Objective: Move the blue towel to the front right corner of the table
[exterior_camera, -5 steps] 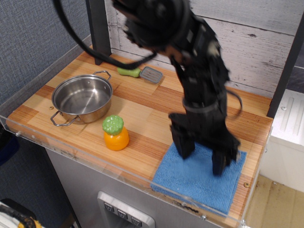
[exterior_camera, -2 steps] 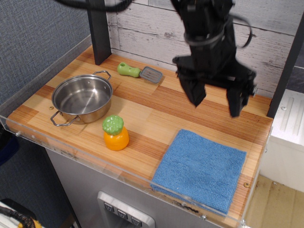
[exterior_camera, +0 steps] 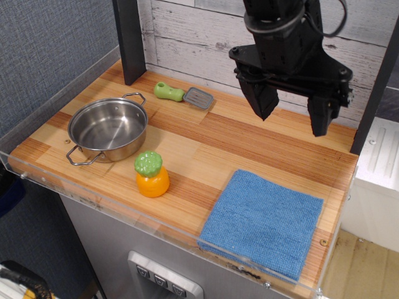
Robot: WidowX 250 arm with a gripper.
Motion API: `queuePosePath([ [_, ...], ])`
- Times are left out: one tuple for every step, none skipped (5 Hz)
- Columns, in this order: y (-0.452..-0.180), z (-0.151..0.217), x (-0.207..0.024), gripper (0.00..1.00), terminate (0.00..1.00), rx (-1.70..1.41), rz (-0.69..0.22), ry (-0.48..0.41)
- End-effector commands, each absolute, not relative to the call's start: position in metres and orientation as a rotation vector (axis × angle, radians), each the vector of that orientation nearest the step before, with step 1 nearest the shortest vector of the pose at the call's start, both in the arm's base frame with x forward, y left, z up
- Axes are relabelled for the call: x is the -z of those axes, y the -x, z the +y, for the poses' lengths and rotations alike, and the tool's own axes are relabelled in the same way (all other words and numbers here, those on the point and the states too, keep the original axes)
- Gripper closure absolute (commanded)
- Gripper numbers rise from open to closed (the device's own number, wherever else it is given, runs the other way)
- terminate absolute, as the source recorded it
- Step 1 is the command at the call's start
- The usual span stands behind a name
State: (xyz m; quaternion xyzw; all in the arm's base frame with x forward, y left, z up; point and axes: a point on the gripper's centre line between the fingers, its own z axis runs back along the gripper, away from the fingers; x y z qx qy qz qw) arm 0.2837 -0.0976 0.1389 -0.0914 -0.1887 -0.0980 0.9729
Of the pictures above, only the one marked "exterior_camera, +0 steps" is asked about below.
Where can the stainless steel pot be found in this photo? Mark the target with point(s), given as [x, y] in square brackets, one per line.
[108, 130]

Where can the black vertical post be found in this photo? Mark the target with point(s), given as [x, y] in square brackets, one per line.
[376, 95]
[129, 33]

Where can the orange toy carrot green top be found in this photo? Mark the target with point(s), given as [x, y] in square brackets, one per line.
[152, 177]

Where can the green handled grey spatula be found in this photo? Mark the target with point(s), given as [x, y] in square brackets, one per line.
[194, 96]

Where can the blue towel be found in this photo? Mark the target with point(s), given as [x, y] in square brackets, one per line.
[255, 220]

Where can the grey cabinet with button panel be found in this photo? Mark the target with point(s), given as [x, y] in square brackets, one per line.
[140, 258]

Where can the black right vertical post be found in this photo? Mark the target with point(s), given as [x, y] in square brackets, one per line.
[376, 95]

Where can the white aluminium side block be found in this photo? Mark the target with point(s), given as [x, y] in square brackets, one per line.
[371, 211]

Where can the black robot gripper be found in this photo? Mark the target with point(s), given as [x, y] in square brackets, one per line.
[288, 55]

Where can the clear acrylic table guard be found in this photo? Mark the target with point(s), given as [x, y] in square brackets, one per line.
[201, 151]

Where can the black left vertical post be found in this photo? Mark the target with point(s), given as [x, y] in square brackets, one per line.
[129, 33]

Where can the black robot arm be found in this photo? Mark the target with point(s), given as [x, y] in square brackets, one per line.
[277, 11]

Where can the yellow object bottom left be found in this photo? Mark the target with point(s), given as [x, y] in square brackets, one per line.
[29, 294]

